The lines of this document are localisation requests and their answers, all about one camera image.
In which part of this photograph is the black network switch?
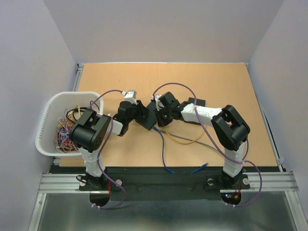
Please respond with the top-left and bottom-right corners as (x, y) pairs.
(188, 97), (206, 107)
(135, 102), (157, 130)

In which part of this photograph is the yellow ethernet cable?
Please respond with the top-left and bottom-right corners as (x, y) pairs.
(160, 129), (206, 145)

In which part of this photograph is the blue ethernet cable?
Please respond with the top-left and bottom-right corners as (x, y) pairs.
(152, 127), (249, 174)

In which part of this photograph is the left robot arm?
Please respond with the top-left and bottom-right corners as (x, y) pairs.
(69, 100), (150, 190)

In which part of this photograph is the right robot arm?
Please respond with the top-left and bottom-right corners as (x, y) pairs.
(152, 92), (250, 188)

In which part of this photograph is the white plastic bin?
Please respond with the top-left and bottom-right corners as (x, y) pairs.
(35, 91), (100, 158)

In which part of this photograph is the grey ethernet cable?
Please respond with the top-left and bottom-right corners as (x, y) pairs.
(158, 129), (227, 154)

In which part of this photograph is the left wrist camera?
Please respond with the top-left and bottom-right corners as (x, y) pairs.
(121, 90), (137, 104)

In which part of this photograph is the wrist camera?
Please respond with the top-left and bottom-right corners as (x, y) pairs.
(121, 90), (137, 104)
(151, 94), (164, 111)

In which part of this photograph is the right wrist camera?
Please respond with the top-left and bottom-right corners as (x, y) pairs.
(151, 94), (164, 111)

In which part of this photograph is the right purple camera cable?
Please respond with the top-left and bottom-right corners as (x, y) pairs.
(153, 82), (263, 207)

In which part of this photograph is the purple camera cable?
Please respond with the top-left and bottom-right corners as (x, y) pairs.
(153, 82), (263, 207)
(86, 89), (128, 210)

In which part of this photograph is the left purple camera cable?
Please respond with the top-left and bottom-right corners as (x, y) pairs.
(86, 89), (128, 210)

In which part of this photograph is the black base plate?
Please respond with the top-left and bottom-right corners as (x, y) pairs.
(39, 167), (250, 205)

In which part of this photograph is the tangled wire bundle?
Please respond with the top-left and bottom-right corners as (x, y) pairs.
(52, 104), (101, 154)

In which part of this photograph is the aluminium frame rail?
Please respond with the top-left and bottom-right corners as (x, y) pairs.
(38, 63), (298, 231)

